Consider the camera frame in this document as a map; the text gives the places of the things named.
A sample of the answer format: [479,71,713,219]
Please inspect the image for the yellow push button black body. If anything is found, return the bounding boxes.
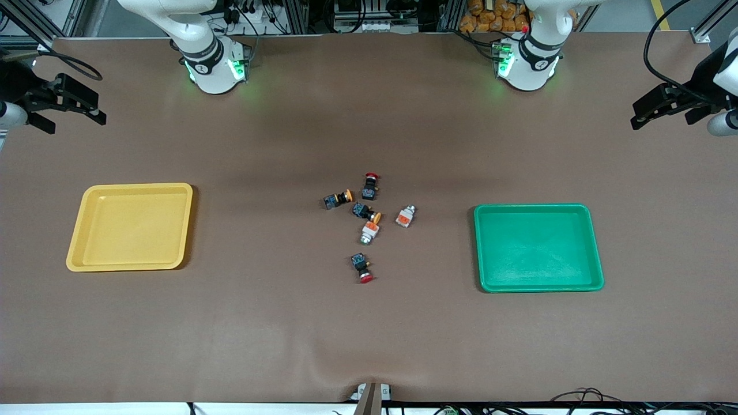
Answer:
[352,202,382,224]
[323,189,353,210]

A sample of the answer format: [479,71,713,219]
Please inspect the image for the yellow plastic tray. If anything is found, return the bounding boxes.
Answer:
[66,183,194,272]

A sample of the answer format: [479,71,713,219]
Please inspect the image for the bag of orange items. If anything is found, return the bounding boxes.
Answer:
[460,0,531,33]

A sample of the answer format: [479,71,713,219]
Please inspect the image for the green plastic tray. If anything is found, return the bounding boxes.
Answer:
[473,203,605,293]

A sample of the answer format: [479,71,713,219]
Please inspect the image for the white power strip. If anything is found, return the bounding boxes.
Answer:
[333,19,405,33]

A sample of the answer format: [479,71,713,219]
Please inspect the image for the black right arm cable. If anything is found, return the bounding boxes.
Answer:
[0,12,103,81]

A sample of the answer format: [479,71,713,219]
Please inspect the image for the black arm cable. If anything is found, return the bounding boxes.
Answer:
[0,12,103,81]
[642,0,713,101]

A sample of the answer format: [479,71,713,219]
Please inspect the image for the aluminium frame profile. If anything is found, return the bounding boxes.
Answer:
[689,0,728,44]
[0,0,87,41]

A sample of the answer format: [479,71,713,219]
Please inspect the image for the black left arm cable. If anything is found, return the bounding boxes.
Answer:
[642,0,713,101]

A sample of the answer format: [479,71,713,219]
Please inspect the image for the black cable bundle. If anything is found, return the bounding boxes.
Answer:
[548,387,738,415]

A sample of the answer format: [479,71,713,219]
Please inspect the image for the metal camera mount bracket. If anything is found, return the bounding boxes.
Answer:
[348,382,393,415]

